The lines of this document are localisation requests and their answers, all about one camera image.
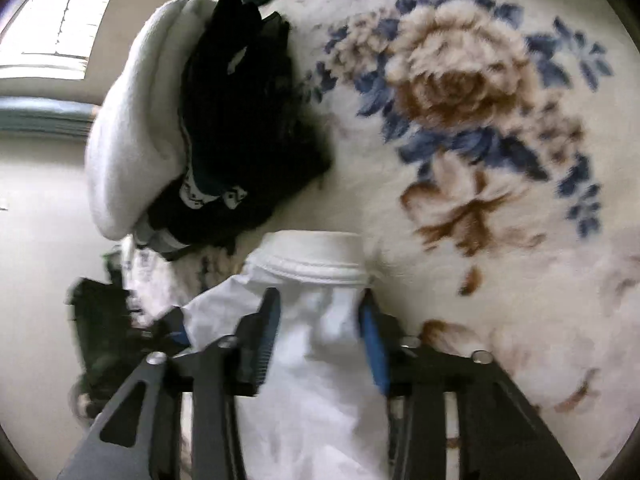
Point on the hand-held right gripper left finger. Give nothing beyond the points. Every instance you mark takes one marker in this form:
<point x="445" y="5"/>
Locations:
<point x="267" y="332"/>

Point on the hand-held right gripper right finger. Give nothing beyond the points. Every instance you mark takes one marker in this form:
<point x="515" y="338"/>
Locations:
<point x="372" y="345"/>

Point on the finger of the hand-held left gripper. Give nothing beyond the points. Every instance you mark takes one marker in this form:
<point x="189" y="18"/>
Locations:
<point x="176" y="332"/>

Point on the white t-shirt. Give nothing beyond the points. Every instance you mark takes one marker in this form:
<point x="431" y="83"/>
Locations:
<point x="320" y="350"/>

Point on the floral plaid-edged blanket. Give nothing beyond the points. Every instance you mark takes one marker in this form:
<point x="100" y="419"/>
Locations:
<point x="475" y="185"/>

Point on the folded black garment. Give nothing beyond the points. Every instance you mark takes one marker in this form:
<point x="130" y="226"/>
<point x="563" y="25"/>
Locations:
<point x="240" y="125"/>

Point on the folded white garment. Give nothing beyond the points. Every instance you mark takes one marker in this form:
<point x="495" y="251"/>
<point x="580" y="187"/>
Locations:
<point x="135" y="125"/>

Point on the teal striped curtain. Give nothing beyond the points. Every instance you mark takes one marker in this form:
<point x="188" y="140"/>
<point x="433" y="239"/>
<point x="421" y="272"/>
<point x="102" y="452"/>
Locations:
<point x="45" y="116"/>

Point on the barred window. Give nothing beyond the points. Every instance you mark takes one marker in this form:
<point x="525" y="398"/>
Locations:
<point x="55" y="15"/>

